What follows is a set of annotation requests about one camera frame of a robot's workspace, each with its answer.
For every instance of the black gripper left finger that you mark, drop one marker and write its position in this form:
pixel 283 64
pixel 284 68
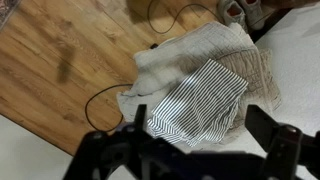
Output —
pixel 110 150

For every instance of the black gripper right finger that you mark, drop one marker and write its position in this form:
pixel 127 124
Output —
pixel 283 143

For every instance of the grey white striped garment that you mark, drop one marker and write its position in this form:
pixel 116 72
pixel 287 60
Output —
pixel 203 100

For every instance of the beige quilted blanket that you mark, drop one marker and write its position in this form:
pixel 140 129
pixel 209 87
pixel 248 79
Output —
pixel 173 60

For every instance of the grey sneaker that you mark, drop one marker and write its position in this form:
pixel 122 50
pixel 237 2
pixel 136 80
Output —
pixel 255 11
pixel 233 13

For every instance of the patterned rug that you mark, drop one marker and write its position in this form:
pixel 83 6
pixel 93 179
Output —
pixel 6 8

